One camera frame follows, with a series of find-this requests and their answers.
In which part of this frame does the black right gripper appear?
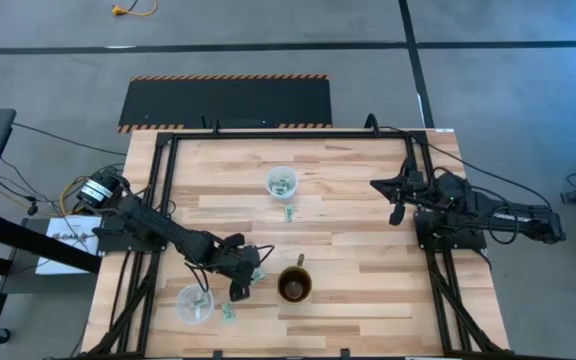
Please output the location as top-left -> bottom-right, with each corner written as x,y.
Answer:
370,158 -> 469,211

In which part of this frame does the white printed paper sheet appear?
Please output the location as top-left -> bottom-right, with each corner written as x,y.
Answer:
35,215 -> 103,276

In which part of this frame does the clear round plastic container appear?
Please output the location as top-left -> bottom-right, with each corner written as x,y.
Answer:
265,165 -> 300,202
174,283 -> 216,326

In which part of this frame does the black aluminium table frame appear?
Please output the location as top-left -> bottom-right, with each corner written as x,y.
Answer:
81,128 -> 515,360

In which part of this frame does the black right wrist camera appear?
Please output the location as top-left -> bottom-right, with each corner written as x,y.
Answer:
388,201 -> 406,227

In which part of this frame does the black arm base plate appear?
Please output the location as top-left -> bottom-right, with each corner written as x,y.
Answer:
96,227 -> 169,253
414,209 -> 488,251

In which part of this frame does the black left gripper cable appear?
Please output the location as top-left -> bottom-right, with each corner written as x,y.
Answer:
245,243 -> 276,269

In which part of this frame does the black floor tape strip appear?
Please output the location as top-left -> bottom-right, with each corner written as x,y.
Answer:
398,0 -> 436,129
0,40 -> 576,55

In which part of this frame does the teal green glazed ceramic vase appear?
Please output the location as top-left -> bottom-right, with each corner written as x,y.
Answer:
276,252 -> 314,304

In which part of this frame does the yellow extension cord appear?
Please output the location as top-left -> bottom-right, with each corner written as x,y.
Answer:
111,0 -> 159,18

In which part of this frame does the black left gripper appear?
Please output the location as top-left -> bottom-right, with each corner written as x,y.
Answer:
195,232 -> 262,286

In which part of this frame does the black hazard striped floor mat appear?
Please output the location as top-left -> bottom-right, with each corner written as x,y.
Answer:
117,74 -> 334,135

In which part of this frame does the black power strip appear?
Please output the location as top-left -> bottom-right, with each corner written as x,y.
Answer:
202,118 -> 279,131

